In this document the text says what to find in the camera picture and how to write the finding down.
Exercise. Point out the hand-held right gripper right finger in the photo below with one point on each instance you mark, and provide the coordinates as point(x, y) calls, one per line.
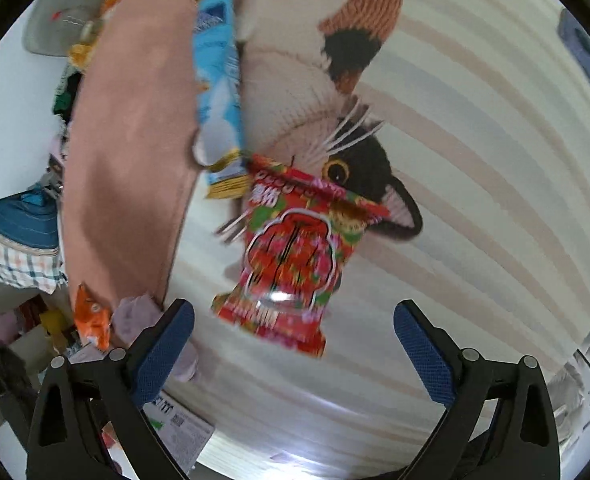
point(422, 355)

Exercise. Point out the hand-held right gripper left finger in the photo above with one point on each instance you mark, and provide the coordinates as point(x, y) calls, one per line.
point(162, 355)

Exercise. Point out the red snack packet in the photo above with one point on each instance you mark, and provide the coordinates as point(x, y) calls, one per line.
point(290, 260)

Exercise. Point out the lilac cloth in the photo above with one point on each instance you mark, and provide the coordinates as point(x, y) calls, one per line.
point(135, 317)

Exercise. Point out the orange snack packet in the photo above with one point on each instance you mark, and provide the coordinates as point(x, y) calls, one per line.
point(92, 322)

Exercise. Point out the white printed box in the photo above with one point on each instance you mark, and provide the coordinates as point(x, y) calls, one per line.
point(185, 430)

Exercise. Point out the white furniture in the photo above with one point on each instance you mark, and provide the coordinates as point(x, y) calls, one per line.
point(587, 385)

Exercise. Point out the checked cloth bag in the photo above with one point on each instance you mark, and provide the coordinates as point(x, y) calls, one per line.
point(20, 265)

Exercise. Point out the blue fabric hat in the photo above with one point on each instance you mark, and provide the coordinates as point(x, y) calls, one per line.
point(20, 215)

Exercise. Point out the striped bed sheet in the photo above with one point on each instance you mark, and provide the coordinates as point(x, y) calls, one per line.
point(475, 160)

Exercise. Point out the pink pillow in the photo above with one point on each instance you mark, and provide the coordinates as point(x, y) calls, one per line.
point(135, 110)

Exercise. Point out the dark green clothes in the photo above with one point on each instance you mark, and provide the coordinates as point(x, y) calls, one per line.
point(67, 95)

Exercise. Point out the blue snack packet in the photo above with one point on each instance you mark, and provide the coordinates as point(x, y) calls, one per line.
point(217, 60)

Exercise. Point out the yellow snack packet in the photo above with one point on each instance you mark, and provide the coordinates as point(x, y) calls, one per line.
point(82, 52)

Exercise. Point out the calico cat plush toy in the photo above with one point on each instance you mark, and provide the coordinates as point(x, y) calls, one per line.
point(295, 60)

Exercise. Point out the grey cushion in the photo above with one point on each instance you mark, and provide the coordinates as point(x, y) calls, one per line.
point(55, 30)

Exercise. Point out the blue grey plastic object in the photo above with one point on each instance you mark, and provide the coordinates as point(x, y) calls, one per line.
point(582, 50)

